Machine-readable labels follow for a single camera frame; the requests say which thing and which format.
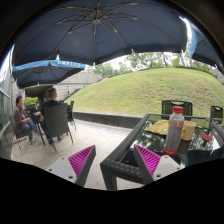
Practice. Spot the plastic bottle with red cap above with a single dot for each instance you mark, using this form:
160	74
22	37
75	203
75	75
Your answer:
176	122

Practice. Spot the beige paper cup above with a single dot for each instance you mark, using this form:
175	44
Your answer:
188	130

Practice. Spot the blue umbrella with white lettering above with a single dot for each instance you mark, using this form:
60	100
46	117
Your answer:
45	72

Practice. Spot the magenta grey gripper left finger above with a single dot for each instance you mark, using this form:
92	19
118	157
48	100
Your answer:
75	168

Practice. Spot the grey wicker chair with back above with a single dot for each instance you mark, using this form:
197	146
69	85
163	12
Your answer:
55	118

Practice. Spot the black wicker glass-top table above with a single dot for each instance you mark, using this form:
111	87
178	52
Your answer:
121	163

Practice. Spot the grey chair at left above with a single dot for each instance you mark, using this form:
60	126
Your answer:
18	135

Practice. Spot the dark wicker chair behind table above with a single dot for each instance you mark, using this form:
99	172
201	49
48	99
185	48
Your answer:
185	107

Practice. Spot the seated man in black shirt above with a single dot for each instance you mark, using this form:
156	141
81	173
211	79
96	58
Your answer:
51	101

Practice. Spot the large dark blue umbrella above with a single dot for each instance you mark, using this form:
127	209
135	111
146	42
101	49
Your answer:
96	31

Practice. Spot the dark chair in background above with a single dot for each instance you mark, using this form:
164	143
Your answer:
70	114

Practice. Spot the dark chair at right edge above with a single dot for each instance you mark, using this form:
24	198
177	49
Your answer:
216	116

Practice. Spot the red bottle cap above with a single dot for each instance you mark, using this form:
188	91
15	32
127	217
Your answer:
206	137

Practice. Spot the seated man in plaid shirt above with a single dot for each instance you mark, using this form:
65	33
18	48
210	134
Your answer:
23	123

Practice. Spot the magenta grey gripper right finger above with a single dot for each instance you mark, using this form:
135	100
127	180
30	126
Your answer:
153	166

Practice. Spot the dark blue umbrella at right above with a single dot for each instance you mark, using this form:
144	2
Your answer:
201	49

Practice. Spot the small dark cafe table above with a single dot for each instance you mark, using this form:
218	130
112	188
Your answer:
36	119

